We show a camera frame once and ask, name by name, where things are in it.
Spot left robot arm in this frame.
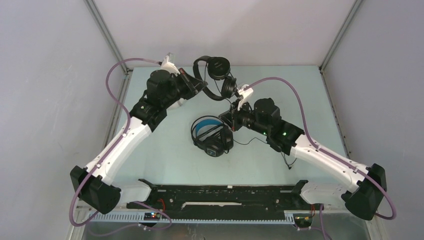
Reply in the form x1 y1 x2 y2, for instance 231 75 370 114
70 68 208 215

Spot white cable duct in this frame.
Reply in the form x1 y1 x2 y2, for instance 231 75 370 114
87 211 299 225

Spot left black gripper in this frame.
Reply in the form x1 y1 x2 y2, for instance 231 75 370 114
161 68 208 109

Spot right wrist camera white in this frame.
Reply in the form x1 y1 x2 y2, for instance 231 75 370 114
235 84 254 111

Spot white over-ear headphones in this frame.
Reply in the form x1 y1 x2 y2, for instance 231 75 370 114
167 98 187 110

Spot black headphones with blue cable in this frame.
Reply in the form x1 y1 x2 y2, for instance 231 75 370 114
190 115 234 158

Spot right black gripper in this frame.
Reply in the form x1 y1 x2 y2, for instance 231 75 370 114
218 97 270 137

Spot black on-ear headphones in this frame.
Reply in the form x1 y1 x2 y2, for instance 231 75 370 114
192 55 299 171

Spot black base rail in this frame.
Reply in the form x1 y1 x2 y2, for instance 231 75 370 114
144 182 320 221

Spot right aluminium frame post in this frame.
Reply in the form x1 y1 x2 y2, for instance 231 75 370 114
319 0 365 157

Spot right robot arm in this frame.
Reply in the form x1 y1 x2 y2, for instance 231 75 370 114
219 98 387 221

